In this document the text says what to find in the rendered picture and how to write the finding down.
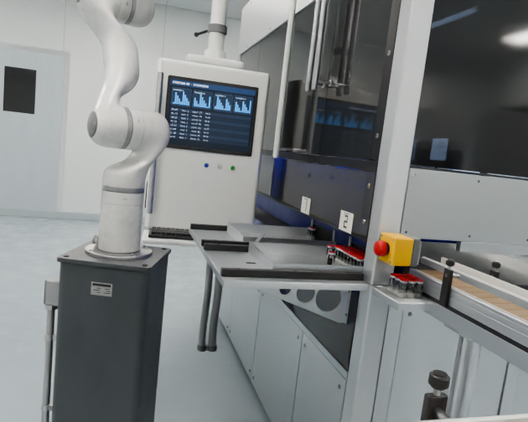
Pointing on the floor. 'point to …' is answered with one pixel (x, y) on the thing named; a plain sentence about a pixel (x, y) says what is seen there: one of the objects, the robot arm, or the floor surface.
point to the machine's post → (387, 202)
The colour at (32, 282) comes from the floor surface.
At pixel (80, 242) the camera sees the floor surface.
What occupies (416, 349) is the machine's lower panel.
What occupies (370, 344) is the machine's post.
